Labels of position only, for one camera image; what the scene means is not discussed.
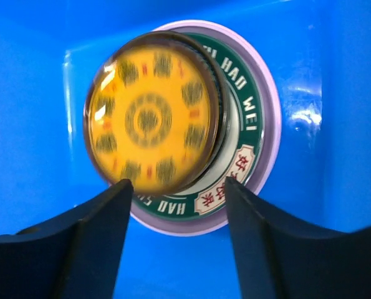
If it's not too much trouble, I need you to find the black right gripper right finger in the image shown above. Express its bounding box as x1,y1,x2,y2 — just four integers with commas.
224,177,371,298

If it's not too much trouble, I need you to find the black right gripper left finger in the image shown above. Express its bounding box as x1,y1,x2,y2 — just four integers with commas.
0,179,133,298

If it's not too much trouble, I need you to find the white plate dark lettered rim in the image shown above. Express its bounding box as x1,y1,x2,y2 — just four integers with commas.
134,32,264,223

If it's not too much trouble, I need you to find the purple plate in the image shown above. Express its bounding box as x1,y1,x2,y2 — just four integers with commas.
131,20,281,237

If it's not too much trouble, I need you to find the yellow patterned plate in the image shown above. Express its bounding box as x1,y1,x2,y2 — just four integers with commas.
83,31,221,195

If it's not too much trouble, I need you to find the blue plastic bin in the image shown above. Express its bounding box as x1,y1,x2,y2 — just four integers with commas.
0,0,371,299

